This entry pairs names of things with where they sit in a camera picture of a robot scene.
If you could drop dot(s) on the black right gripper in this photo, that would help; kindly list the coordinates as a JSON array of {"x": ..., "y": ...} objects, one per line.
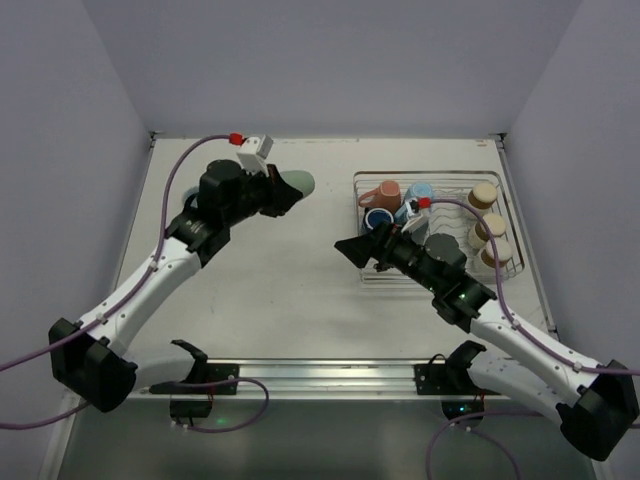
[{"x": 380, "y": 245}]

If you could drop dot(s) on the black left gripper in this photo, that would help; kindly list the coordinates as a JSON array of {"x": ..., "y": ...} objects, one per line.
[{"x": 271, "y": 190}]

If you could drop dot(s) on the sage green cup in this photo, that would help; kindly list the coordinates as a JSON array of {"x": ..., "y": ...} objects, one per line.
[{"x": 301, "y": 180}]

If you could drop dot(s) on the dark blue mug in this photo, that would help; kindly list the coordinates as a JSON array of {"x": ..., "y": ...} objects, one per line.
[{"x": 373, "y": 217}]

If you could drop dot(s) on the pale blue footed cup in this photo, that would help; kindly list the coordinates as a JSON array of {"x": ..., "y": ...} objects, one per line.
[{"x": 189, "y": 198}]

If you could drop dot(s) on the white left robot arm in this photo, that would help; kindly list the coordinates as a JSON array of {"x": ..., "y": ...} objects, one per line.
[{"x": 93, "y": 358}]

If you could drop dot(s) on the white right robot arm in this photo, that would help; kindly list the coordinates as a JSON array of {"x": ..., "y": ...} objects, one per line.
[{"x": 593, "y": 404}]

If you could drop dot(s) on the pink mug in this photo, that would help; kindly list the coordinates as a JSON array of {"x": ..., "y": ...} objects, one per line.
[{"x": 386, "y": 195}]

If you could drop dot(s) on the light blue mug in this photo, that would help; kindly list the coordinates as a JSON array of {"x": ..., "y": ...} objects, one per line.
[{"x": 418, "y": 189}]

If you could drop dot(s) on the cream cup far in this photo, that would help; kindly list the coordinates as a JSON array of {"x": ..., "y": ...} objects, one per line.
[{"x": 482, "y": 196}]

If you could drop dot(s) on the cream cup near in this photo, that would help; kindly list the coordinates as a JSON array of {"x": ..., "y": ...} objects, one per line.
[{"x": 493, "y": 256}]

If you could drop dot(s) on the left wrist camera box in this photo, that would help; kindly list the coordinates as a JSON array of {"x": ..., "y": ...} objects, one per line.
[{"x": 253, "y": 153}]

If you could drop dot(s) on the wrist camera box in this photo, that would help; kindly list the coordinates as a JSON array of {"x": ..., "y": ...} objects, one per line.
[
  {"x": 417, "y": 216},
  {"x": 253, "y": 153}
]

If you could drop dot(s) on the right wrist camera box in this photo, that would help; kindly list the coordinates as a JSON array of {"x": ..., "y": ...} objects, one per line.
[{"x": 417, "y": 216}]

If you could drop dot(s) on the metal wire dish rack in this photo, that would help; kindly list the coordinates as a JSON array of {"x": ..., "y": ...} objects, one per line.
[{"x": 451, "y": 219}]

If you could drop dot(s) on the aluminium front rail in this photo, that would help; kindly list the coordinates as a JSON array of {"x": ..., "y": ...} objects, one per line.
[{"x": 320, "y": 377}]

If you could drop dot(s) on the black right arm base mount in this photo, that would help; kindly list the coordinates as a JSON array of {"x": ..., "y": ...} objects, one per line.
[{"x": 448, "y": 376}]

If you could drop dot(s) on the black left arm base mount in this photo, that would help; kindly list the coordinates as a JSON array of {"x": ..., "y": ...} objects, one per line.
[{"x": 194, "y": 412}]

